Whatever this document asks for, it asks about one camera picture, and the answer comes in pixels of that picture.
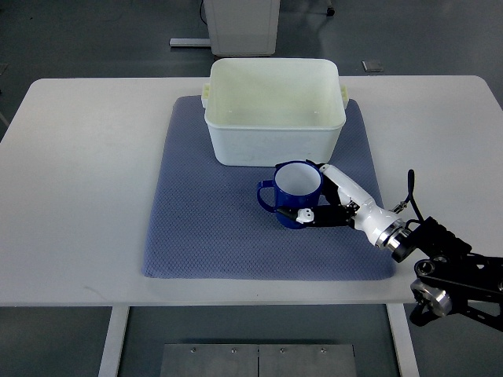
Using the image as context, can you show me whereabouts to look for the grey metal floor plate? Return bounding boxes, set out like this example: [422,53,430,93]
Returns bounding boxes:
[160,344,357,376]

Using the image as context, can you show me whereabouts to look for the grey metal base bar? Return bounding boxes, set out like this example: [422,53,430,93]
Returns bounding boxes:
[169,38,211,48]

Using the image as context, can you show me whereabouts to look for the right white table leg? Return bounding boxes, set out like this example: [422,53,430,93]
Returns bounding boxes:
[386,303,420,377]

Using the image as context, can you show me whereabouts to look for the white cabinet in background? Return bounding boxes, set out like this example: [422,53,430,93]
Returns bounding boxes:
[203,0,280,57]

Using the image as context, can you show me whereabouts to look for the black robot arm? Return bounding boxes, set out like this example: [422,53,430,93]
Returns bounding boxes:
[377,170,502,331]

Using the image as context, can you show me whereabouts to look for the left white table leg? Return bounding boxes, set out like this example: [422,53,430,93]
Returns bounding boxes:
[98,306,130,377]

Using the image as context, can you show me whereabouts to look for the small grey floor socket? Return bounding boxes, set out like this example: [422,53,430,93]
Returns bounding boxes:
[362,60,384,73]

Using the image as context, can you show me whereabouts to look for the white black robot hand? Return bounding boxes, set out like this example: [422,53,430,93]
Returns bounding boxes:
[278,163,409,251]

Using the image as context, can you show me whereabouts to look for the blue enamel mug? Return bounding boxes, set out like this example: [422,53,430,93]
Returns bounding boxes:
[256,161,323,229]

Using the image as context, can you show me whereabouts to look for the white table leg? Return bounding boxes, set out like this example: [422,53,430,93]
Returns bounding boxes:
[386,303,420,377]
[98,306,130,377]

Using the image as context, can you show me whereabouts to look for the blue textured mat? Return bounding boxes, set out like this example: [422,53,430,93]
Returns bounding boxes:
[142,96,395,281]

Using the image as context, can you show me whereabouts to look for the white plastic box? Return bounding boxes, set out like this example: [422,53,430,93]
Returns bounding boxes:
[201,58,347,167]

